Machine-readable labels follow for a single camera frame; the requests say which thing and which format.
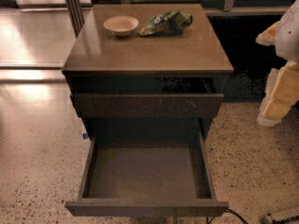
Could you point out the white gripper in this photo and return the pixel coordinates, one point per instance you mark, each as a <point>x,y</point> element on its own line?
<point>290,36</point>

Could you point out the brown drawer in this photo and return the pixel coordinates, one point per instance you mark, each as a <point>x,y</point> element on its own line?
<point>96,105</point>
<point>147,179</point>

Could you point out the brown drawer cabinet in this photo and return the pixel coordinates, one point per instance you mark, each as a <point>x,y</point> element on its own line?
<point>182,62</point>

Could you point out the green chip bag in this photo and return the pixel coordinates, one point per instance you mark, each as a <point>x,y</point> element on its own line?
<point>169,22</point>

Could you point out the white power strip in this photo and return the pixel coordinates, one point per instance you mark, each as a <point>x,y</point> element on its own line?
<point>286,216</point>

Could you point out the white bowl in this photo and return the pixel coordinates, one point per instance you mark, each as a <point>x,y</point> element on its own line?
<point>121,26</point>

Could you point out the blue tape piece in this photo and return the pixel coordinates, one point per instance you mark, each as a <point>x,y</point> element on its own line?
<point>85,136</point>

